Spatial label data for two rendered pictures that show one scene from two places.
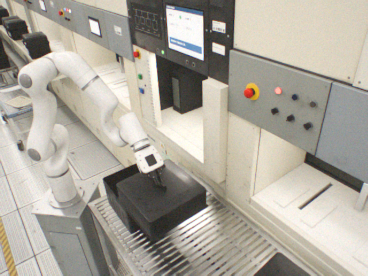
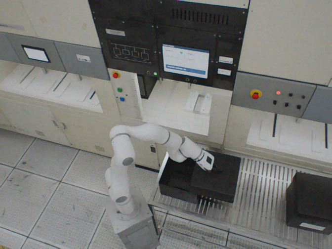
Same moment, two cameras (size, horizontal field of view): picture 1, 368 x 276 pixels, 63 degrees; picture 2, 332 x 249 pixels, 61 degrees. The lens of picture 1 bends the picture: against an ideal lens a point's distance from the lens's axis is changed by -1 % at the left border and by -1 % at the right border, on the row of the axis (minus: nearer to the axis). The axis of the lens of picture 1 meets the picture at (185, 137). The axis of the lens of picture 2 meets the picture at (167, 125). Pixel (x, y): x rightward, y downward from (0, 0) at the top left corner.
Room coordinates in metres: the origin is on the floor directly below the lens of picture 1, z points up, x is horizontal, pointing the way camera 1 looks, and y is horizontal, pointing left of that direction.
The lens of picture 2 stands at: (0.40, 0.84, 2.69)
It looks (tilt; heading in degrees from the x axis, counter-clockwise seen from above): 52 degrees down; 327
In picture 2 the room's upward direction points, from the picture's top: 5 degrees counter-clockwise
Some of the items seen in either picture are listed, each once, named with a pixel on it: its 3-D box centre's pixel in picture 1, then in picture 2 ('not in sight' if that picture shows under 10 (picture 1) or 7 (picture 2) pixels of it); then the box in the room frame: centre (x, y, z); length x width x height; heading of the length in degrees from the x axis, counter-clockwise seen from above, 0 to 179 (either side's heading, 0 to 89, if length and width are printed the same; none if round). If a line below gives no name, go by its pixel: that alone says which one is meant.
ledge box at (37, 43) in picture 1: (36, 45); not in sight; (3.81, 1.81, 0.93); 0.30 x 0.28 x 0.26; 32
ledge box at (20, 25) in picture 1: (16, 29); not in sight; (4.79, 2.50, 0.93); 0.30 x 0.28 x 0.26; 38
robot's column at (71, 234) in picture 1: (82, 240); (134, 225); (1.24, 0.69, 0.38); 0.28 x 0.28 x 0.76; 80
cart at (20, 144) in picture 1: (25, 111); not in sight; (3.34, 1.99, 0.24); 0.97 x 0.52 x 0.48; 38
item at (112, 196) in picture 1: (140, 193); (183, 177); (1.15, 0.25, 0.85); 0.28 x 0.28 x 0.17; 34
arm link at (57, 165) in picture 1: (54, 148); (117, 184); (1.28, 0.68, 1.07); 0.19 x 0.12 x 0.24; 164
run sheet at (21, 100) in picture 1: (19, 100); not in sight; (3.18, 1.90, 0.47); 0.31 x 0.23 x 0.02; 57
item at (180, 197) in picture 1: (161, 192); (215, 173); (0.96, 0.12, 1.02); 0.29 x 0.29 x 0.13; 36
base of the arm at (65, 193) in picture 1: (62, 183); (124, 202); (1.24, 0.69, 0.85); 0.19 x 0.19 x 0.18
